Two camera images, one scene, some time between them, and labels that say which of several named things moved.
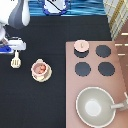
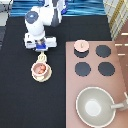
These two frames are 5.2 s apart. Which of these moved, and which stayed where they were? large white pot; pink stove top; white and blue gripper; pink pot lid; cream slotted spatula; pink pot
Moved: white and blue gripper; cream slotted spatula
Stayed: pink pot lid; large white pot; pink stove top; pink pot
